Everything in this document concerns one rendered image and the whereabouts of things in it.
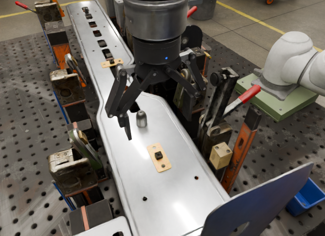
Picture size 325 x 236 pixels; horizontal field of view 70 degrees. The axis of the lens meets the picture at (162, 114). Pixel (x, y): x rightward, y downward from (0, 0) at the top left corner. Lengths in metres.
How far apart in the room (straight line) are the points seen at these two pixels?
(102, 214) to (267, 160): 0.70
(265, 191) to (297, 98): 1.10
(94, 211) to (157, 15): 0.43
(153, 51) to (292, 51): 0.86
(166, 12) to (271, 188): 0.23
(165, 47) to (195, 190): 0.34
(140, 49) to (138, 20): 0.05
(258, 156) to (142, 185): 0.60
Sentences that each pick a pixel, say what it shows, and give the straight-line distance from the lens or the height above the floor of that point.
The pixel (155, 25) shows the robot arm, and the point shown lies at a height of 1.36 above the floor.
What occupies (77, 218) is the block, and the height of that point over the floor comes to 0.98.
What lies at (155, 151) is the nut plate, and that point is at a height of 1.00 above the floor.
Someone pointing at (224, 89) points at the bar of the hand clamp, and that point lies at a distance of 0.51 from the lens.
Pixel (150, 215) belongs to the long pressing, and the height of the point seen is 1.00.
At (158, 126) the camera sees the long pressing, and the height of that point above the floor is 1.00.
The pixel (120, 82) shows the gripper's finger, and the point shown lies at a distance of 0.38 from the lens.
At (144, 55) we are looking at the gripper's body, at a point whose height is 1.31.
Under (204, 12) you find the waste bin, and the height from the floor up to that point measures 0.12.
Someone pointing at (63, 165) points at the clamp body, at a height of 1.04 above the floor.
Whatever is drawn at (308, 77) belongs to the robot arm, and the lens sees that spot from 1.15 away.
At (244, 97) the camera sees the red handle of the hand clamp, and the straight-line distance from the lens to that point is 0.59.
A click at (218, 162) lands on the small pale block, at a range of 0.55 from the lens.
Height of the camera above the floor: 1.49
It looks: 45 degrees down
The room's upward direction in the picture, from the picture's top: straight up
